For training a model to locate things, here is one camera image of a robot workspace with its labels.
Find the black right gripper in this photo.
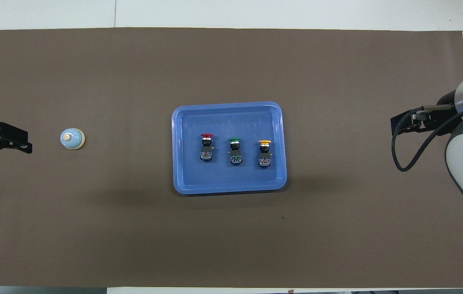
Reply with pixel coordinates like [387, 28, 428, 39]
[390, 91, 457, 136]

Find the light blue service bell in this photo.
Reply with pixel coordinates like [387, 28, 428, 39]
[60, 128, 86, 150]

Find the brown table mat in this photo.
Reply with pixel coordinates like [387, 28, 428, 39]
[0, 27, 463, 289]

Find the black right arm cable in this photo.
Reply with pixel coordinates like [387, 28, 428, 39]
[391, 102, 463, 172]

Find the green mushroom push button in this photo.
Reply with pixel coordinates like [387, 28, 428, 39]
[227, 138, 244, 165]

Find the blue plastic tray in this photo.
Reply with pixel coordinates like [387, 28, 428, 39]
[171, 101, 288, 195]

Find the yellow mushroom push button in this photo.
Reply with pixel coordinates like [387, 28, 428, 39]
[258, 140, 272, 168]

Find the red mushroom push button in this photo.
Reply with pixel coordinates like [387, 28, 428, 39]
[200, 133, 215, 161]

